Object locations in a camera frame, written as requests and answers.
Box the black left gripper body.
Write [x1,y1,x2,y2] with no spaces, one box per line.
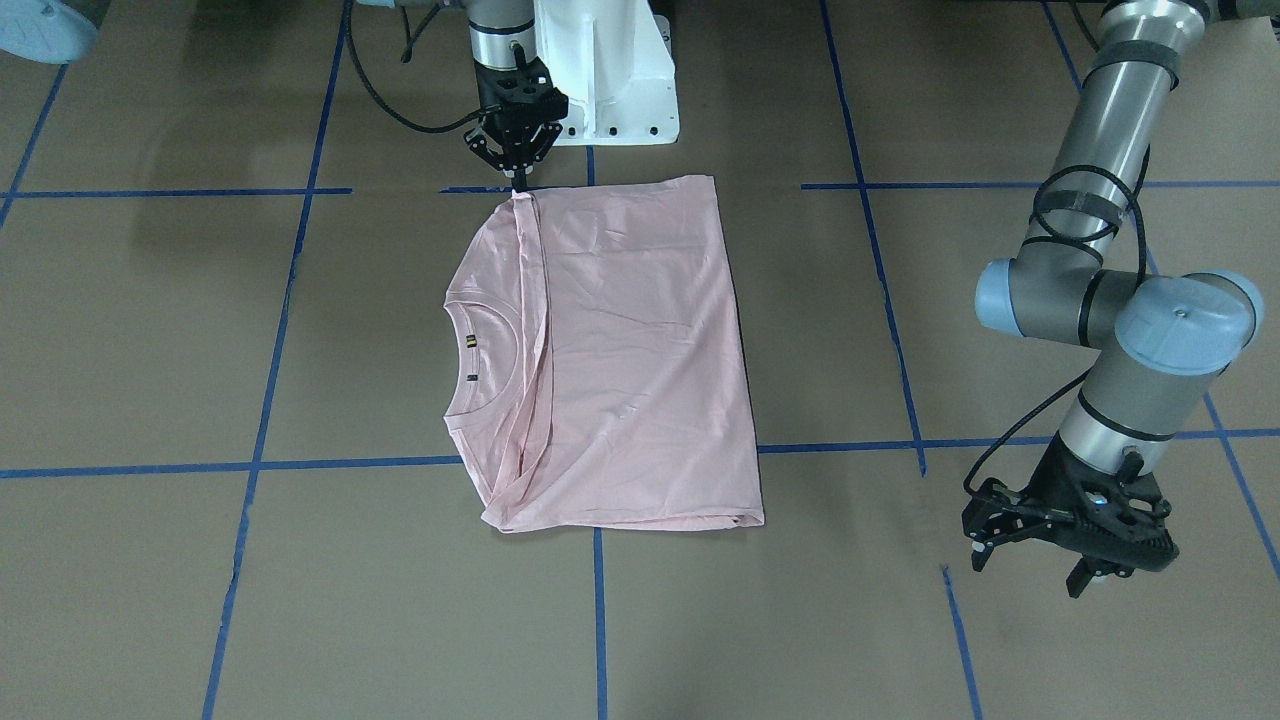
[1025,436,1180,571]

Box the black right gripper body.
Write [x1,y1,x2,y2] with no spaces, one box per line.
[474,56,570,131]

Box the pink Snoopy t-shirt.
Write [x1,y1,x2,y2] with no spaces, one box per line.
[443,176,765,533]

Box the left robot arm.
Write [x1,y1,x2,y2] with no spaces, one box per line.
[961,1,1277,598]

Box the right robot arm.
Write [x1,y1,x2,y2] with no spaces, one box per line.
[3,1,568,193]

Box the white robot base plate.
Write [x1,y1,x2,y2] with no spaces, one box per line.
[534,1,681,146]

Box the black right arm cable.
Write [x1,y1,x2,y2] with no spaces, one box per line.
[342,0,486,135]

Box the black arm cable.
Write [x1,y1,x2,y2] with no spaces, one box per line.
[342,0,486,135]
[963,164,1149,498]

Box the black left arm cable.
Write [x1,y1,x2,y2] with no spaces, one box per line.
[963,164,1149,498]

